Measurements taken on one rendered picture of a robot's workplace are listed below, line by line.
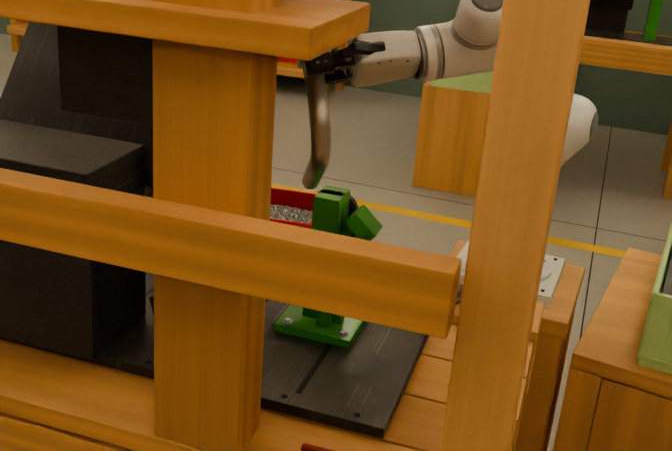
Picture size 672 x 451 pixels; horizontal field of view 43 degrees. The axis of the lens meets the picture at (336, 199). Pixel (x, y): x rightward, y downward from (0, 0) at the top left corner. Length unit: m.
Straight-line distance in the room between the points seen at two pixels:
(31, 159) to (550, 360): 1.15
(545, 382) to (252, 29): 1.20
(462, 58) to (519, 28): 0.34
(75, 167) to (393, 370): 0.64
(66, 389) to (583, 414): 1.09
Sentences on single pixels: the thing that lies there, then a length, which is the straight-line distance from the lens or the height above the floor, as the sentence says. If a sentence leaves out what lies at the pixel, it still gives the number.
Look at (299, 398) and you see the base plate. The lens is 1.42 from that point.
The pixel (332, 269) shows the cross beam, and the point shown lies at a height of 1.25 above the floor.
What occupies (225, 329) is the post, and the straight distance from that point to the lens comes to 1.21.
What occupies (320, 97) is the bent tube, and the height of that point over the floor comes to 1.40.
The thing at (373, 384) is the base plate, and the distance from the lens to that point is 1.47.
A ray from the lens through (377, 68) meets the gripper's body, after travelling 1.27.
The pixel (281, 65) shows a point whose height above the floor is 0.24.
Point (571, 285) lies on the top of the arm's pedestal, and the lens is 2.06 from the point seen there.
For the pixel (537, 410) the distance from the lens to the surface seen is 2.00.
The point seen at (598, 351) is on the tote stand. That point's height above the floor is 0.79.
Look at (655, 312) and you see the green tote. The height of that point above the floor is 0.92.
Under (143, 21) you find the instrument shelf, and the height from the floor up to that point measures 1.52.
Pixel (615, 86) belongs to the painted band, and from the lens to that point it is 6.97.
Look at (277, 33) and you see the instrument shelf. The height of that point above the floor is 1.53.
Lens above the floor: 1.71
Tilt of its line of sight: 21 degrees down
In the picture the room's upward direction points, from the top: 4 degrees clockwise
